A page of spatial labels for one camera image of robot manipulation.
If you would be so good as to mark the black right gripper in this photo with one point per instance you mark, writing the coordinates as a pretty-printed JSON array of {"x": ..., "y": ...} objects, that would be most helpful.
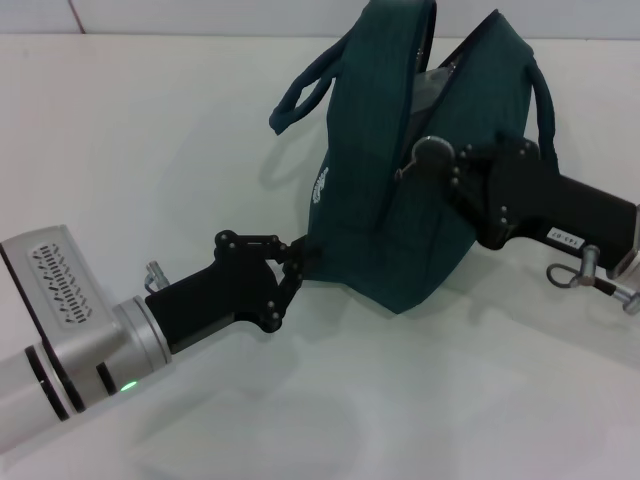
[{"x": 560, "y": 205}]

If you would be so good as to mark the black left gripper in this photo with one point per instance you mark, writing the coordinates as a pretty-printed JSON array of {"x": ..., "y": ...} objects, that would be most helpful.
[{"x": 215, "y": 295}]

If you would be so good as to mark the dark teal insulated bag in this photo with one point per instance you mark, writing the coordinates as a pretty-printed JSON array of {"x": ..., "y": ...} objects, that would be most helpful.
[{"x": 370, "y": 165}]

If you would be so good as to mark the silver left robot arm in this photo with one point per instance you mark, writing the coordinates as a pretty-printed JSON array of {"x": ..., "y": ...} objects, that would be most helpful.
[{"x": 65, "y": 340}]

